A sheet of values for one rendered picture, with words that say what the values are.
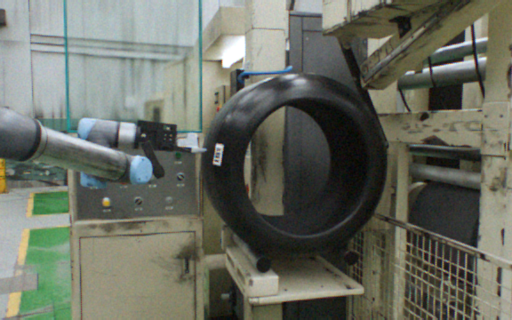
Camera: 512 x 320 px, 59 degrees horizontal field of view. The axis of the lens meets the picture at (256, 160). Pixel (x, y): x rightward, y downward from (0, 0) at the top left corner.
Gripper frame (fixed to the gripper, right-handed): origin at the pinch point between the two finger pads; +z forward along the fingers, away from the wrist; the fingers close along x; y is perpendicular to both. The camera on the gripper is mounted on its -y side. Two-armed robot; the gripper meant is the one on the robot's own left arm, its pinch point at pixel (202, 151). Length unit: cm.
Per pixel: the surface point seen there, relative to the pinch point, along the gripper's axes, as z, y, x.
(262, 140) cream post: 25.3, 5.8, 24.2
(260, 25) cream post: 19, 47, 24
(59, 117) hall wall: -174, -1, 865
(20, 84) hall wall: -248, 56, 852
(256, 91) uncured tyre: 12.4, 19.6, -8.8
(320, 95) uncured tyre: 30.9, 20.8, -12.2
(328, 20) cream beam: 42, 51, 16
